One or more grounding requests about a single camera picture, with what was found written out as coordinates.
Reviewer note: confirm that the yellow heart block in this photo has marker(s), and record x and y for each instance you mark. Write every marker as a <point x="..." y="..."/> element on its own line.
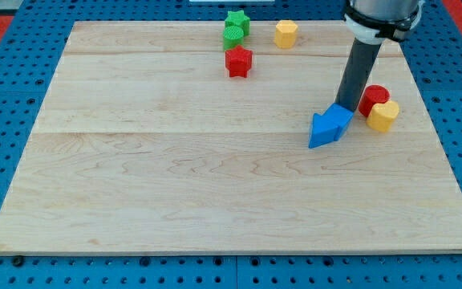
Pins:
<point x="382" y="116"/>

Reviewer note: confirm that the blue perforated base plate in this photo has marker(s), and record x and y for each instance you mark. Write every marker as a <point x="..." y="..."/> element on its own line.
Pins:
<point x="29" y="52"/>

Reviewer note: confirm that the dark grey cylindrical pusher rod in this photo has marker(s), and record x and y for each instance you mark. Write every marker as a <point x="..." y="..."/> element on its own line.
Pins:
<point x="358" y="68"/>

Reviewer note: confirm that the green star block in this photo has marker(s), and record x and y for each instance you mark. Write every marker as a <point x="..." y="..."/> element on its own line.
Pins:
<point x="240" y="19"/>

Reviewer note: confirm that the yellow hexagon block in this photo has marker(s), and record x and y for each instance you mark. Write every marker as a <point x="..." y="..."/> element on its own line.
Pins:
<point x="286" y="34"/>

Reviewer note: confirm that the blue arrow block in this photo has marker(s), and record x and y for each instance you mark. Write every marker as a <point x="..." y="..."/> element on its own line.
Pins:
<point x="330" y="126"/>

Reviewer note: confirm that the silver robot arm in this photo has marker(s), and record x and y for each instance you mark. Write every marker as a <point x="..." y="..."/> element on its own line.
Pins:
<point x="372" y="22"/>

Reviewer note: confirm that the wooden board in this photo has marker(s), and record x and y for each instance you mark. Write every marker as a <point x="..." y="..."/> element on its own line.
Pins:
<point x="144" y="145"/>

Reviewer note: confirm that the red cylinder block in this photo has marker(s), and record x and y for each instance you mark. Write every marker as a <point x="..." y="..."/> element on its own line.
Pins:
<point x="373" y="94"/>

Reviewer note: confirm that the green cylinder block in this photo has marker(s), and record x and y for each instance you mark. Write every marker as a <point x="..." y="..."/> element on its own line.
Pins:
<point x="232" y="37"/>

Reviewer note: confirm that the red star block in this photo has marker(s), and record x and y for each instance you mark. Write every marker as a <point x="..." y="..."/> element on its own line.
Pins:
<point x="238" y="61"/>

